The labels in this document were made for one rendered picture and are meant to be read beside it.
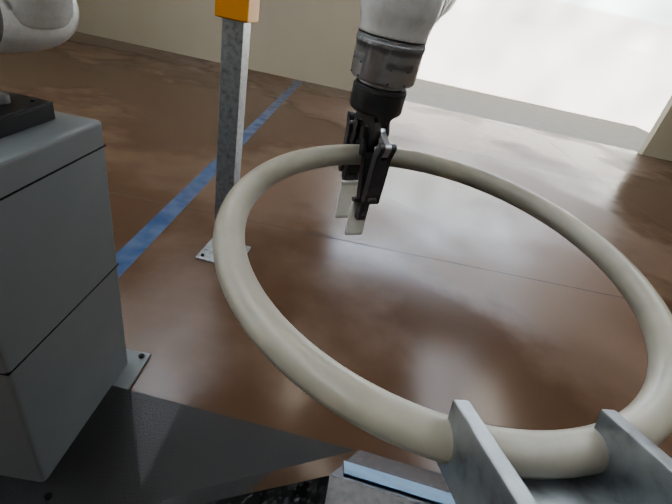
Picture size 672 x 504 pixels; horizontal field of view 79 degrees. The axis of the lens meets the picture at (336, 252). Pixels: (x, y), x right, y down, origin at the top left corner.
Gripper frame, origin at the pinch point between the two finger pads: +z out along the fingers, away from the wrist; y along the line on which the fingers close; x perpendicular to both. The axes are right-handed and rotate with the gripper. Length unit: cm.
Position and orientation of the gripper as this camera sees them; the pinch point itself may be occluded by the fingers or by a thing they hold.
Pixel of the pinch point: (351, 208)
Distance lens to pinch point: 68.1
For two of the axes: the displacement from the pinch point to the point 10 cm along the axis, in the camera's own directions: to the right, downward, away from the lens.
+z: -1.8, 7.9, 5.8
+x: 9.3, -0.5, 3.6
